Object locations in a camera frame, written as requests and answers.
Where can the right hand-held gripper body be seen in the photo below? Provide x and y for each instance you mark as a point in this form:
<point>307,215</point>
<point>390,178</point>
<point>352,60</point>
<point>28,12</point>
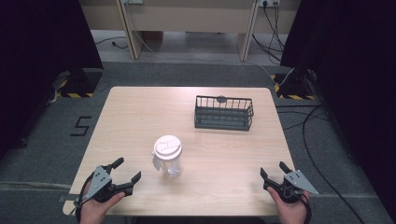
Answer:
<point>292,186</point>

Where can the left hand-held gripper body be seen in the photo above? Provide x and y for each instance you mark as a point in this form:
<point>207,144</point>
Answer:
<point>101,183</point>

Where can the clear cup with white lid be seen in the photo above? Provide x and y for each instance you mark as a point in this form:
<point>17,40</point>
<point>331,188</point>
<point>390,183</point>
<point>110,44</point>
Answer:
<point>168,156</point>

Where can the person's left hand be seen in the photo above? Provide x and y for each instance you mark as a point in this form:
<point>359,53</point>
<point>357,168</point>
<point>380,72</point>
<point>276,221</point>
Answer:
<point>97,207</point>

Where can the person's right hand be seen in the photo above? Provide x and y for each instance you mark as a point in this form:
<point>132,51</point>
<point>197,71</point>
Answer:
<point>291,211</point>

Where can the black stand base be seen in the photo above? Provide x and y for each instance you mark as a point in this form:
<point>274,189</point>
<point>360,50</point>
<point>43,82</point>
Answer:
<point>294,86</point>
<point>80,83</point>

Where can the black curtain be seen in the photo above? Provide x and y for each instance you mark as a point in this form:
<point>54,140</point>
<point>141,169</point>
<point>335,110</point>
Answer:
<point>37,68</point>
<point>351,93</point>

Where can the beige wooden desk frame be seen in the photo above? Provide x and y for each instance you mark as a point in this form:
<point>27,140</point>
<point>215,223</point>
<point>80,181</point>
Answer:
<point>186,21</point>

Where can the white wall socket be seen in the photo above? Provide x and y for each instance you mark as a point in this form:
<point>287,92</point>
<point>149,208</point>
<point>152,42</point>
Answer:
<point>269,3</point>

